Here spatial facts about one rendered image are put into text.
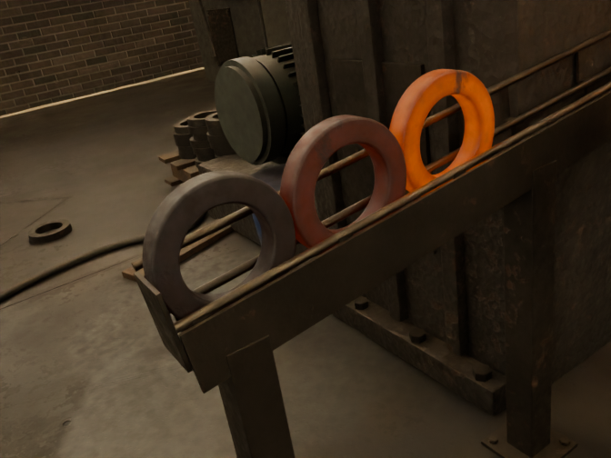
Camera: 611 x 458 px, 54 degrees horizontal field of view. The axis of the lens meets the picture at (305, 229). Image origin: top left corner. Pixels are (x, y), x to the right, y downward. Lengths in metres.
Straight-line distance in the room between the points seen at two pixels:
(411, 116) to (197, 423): 0.95
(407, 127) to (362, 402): 0.80
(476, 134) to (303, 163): 0.31
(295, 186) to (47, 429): 1.12
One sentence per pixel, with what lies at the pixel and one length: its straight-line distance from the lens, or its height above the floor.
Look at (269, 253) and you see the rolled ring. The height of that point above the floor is 0.63.
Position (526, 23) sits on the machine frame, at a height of 0.80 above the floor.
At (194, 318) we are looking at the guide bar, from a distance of 0.67.
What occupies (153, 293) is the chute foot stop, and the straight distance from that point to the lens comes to 0.65.
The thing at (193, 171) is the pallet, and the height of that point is 0.14.
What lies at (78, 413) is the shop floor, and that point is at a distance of 1.68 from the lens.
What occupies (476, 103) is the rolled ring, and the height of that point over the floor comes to 0.73.
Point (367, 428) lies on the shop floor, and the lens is 1.38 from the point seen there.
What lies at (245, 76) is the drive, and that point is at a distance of 2.06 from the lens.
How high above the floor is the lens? 0.94
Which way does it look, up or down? 24 degrees down
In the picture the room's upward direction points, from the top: 9 degrees counter-clockwise
